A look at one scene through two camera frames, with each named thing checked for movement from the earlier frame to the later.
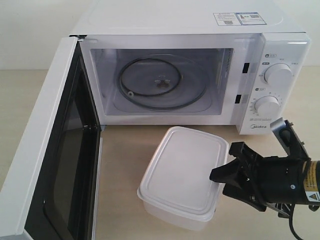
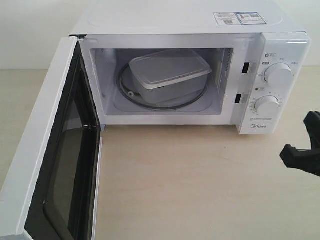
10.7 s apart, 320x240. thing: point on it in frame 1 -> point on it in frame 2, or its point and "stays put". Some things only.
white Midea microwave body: [245, 63] stays put
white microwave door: [52, 190] stays put
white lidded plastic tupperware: [175, 188] -> [170, 77]
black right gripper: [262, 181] -> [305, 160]
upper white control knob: [278, 74] stays put
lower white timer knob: [267, 106] stays put
